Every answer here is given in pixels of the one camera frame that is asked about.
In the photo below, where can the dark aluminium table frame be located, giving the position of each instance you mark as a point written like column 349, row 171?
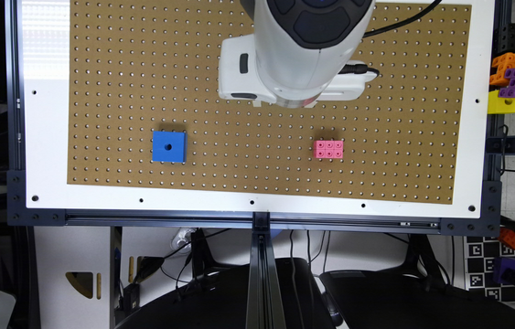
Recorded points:
column 37, row 44

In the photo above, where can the right black chair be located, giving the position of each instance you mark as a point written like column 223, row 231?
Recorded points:
column 375, row 300

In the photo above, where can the dark purple block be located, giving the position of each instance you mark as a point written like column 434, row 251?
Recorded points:
column 504, row 271

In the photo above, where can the yellow block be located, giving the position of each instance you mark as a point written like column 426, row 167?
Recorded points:
column 498, row 105

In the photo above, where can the black and white marker board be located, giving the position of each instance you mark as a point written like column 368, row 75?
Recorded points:
column 479, row 256

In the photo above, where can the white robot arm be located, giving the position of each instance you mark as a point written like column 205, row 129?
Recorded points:
column 299, row 52

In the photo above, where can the black block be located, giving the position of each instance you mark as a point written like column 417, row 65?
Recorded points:
column 504, row 40

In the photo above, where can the blue cube block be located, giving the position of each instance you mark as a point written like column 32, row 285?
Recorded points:
column 169, row 147

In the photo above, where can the left black chair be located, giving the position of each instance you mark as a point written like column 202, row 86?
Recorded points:
column 224, row 303

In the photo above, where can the white side cabinet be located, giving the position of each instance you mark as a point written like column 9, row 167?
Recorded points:
column 75, row 277

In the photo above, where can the black chair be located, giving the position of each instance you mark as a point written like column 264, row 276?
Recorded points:
column 224, row 303
column 375, row 300

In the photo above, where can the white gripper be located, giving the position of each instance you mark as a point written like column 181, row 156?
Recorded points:
column 239, row 78

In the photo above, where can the red orange block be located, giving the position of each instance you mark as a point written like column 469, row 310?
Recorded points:
column 507, row 237

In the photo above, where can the pink block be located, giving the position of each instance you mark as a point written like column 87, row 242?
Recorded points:
column 328, row 149

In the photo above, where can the brown pegboard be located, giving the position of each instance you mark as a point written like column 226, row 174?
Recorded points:
column 138, row 67

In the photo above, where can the vertical aluminium rail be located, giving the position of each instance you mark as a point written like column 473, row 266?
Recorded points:
column 264, row 309

